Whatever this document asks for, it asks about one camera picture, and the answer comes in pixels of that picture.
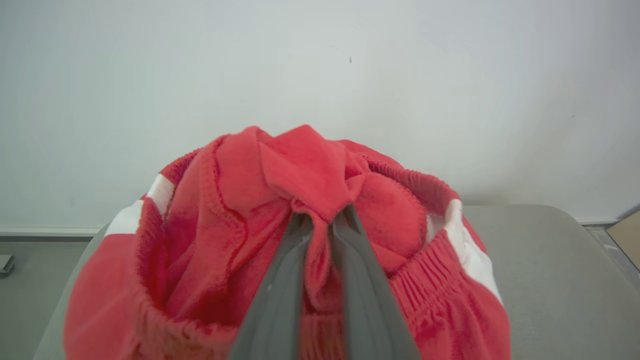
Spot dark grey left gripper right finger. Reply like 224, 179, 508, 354
331, 204, 422, 360

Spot red shorts with white stripes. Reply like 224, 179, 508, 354
63, 125, 512, 360

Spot brown cardboard box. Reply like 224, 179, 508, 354
606, 210, 640, 275

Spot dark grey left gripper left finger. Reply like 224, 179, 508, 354
227, 212, 315, 360

